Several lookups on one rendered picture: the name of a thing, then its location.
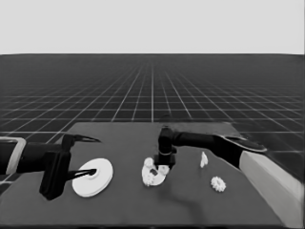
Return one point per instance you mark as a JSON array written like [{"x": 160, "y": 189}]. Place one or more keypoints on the large thick white disc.
[{"x": 103, "y": 183}]

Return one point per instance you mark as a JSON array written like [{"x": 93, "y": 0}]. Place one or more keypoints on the white round carrier with pins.
[{"x": 158, "y": 181}]

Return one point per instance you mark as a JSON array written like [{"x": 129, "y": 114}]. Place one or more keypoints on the small white T-shaped piece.
[{"x": 203, "y": 161}]

